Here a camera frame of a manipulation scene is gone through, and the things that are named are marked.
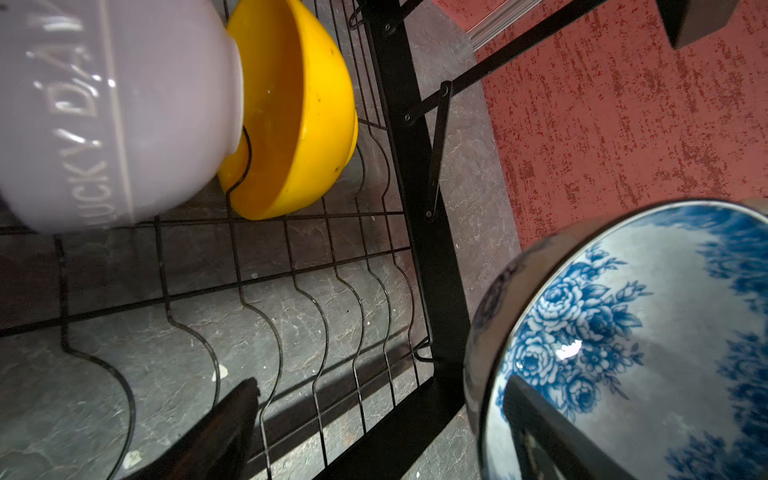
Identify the black wire dish rack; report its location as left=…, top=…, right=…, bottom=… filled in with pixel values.
left=0, top=0, right=742, bottom=480

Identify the lavender ceramic bowl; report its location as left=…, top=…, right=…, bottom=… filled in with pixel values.
left=1, top=1, right=244, bottom=234

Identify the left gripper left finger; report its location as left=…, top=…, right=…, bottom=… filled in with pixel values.
left=129, top=378, right=260, bottom=479

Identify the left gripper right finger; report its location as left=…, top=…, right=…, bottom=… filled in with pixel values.
left=503, top=376, right=632, bottom=479

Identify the blue floral porcelain bowl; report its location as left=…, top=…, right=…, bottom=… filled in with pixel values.
left=463, top=199, right=767, bottom=479

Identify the right corner aluminium profile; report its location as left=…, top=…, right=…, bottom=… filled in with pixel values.
left=467, top=0, right=541, bottom=52

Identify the yellow bowl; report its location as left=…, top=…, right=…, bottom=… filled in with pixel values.
left=218, top=1, right=359, bottom=220

